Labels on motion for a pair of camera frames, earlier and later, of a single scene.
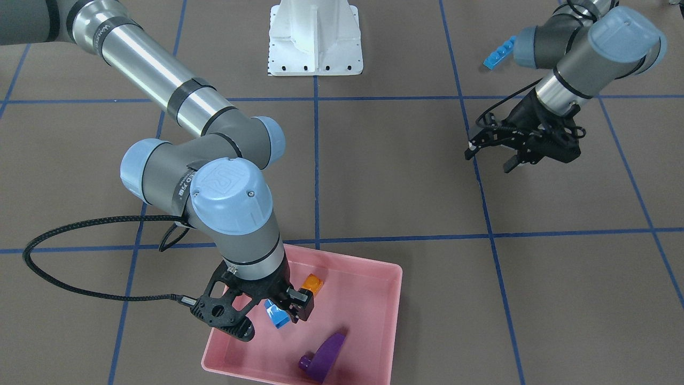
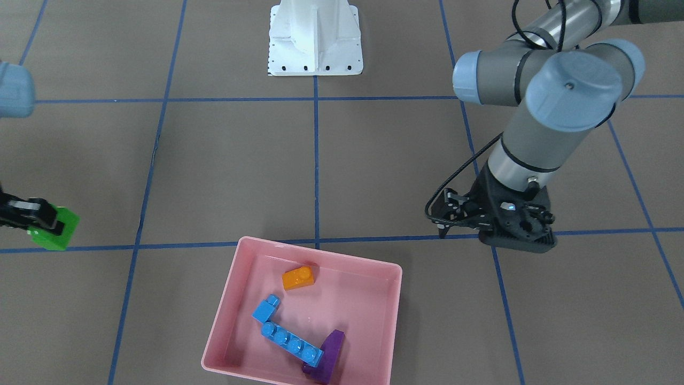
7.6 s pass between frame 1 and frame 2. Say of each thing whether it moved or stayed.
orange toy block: moved
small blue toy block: moved
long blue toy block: moved
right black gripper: moved
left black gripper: moved
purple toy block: stayed
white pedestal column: stayed
